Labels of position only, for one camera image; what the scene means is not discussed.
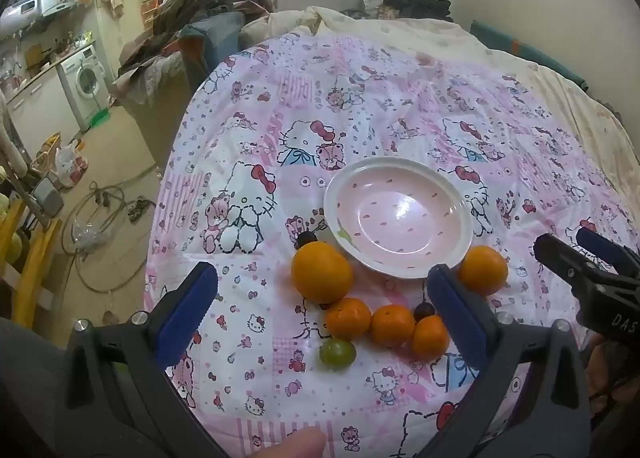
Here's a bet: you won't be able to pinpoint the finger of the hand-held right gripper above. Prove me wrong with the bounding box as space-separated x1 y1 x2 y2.
532 233 617 289
575 226 640 277

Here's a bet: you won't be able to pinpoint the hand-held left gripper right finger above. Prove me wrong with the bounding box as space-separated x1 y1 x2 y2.
420 264 595 458

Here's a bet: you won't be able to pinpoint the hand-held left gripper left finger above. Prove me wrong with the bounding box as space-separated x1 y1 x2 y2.
65 262 226 458

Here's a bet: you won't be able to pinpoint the small mandarin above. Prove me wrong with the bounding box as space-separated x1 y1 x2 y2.
411 315 450 360
369 304 417 346
325 297 372 341

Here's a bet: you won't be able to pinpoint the medium orange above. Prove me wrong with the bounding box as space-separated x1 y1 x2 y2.
457 245 509 297

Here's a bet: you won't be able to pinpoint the pink plate with white rim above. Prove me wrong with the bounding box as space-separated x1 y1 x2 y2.
323 157 474 281

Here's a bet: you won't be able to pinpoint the large orange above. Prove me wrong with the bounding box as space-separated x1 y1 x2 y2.
291 242 354 305

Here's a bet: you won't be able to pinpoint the person's right hand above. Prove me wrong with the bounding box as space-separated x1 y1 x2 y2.
586 335 640 419

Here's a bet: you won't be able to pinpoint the person's left hand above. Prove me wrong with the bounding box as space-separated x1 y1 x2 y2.
257 427 327 458

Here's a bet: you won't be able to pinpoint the green tomato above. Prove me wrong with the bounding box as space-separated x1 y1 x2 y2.
319 338 357 372

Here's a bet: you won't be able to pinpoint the clear plastic bag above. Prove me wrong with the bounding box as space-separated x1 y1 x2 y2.
71 218 113 251

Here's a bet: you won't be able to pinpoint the yellow wooden rack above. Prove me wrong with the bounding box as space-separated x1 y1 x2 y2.
0 165 63 331

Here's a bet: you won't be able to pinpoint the white and red plastic bag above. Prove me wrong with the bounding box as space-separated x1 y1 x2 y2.
54 139 90 189

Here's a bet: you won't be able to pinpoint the teal mattress edge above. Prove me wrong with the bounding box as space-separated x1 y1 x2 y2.
469 20 591 91

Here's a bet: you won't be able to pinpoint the pink cartoon printed blanket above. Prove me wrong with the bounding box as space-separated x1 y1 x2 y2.
142 30 640 458

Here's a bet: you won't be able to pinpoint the white washing machine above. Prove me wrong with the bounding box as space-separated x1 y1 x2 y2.
56 44 112 133

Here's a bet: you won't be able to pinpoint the white kitchen counter cabinet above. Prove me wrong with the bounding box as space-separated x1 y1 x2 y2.
4 68 81 153

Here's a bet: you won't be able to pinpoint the blue-grey cushion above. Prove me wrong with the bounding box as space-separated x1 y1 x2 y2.
179 12 247 93

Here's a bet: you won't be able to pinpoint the black clothes on bed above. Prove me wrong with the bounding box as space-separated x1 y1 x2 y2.
382 0 455 22

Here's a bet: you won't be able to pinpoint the pile of dark clothes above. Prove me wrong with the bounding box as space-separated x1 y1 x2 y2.
112 0 281 106

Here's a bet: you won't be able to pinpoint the white water heater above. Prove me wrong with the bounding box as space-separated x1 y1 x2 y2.
0 0 42 36

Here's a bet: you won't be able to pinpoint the coiled hose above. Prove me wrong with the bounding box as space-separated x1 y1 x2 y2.
61 165 161 295

